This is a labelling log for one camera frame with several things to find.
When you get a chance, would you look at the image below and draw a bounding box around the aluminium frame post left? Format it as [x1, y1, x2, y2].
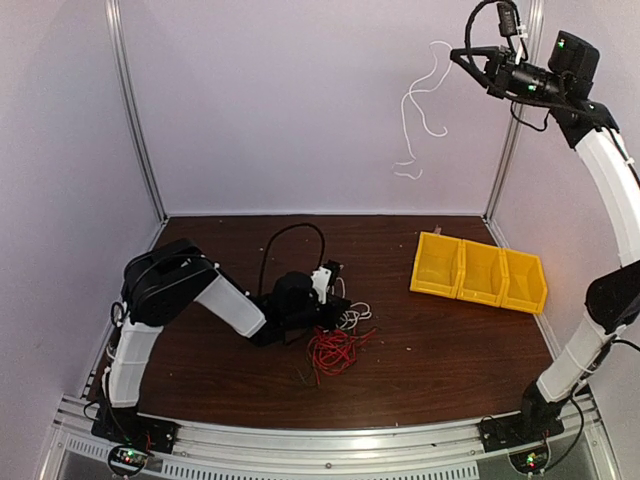
[104, 0, 168, 223]

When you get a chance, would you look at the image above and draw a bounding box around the aluminium front rail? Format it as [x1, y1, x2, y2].
[35, 394, 622, 479]

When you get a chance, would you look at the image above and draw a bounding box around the black right camera cable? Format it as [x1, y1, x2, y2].
[463, 0, 551, 132]

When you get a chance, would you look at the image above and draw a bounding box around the right controller board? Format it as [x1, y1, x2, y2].
[509, 447, 550, 475]

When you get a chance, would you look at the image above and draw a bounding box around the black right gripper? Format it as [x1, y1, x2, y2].
[451, 45, 567, 107]

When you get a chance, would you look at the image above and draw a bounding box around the yellow bin right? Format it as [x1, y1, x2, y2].
[501, 249, 548, 315]

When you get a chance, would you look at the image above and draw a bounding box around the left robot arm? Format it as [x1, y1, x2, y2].
[102, 239, 351, 444]

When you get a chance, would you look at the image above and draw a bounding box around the black camera cable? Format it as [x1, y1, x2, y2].
[257, 223, 326, 301]
[463, 0, 551, 132]

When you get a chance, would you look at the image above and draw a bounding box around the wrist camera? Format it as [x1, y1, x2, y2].
[497, 1, 520, 38]
[311, 260, 343, 304]

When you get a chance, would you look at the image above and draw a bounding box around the yellow bin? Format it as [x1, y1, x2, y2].
[501, 249, 548, 315]
[457, 240, 509, 307]
[410, 232, 465, 298]

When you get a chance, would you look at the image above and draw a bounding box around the aluminium frame post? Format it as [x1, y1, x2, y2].
[482, 0, 546, 224]
[104, 0, 168, 223]

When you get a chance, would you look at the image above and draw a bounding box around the aluminium frame post right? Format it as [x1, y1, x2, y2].
[482, 0, 546, 224]

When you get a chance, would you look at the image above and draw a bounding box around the white cable bundle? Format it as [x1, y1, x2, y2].
[334, 277, 374, 331]

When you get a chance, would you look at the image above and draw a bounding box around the red cable bundle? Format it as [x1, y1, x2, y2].
[305, 324, 380, 389]

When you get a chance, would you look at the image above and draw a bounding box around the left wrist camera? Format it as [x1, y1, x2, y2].
[311, 260, 343, 304]

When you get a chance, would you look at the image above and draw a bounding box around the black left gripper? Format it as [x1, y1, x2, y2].
[283, 293, 351, 332]

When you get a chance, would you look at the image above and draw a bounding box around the black left camera cable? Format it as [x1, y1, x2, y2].
[257, 223, 326, 301]

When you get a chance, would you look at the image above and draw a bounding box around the left controller board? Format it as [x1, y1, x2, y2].
[107, 445, 150, 476]

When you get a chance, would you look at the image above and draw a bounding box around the controller board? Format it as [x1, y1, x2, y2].
[107, 445, 150, 476]
[509, 447, 550, 475]

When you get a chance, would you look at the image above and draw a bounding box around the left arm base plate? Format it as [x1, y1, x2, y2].
[91, 406, 178, 454]

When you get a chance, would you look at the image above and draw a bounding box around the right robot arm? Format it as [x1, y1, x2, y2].
[450, 24, 639, 442]

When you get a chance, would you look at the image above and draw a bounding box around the yellow bin middle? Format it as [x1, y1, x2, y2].
[457, 240, 509, 307]

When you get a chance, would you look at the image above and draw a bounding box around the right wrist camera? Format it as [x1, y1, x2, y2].
[497, 1, 520, 38]

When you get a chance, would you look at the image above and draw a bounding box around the yellow bin left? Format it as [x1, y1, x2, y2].
[410, 232, 465, 298]

